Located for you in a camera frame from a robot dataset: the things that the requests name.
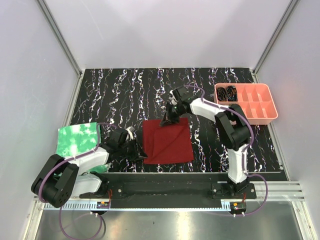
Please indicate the red cloth napkin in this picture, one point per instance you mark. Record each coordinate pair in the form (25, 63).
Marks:
(167, 144)

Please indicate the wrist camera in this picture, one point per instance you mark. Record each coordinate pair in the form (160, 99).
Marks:
(129, 130)
(172, 99)

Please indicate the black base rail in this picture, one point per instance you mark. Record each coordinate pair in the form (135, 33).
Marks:
(160, 191)

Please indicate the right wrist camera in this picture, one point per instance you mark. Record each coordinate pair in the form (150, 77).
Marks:
(172, 99)

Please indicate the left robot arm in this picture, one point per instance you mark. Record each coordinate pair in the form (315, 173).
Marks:
(63, 178)

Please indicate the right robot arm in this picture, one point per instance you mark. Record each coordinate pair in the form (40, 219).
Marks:
(234, 130)

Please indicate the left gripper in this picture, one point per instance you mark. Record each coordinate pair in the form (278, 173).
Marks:
(140, 152)

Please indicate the pink compartment tray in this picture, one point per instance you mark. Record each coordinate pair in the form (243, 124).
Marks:
(255, 99)

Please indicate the green white cloth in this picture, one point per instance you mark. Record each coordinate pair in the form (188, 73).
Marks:
(80, 144)

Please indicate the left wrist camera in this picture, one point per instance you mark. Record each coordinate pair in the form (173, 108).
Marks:
(129, 130)

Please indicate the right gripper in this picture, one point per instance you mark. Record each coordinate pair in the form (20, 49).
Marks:
(168, 118)

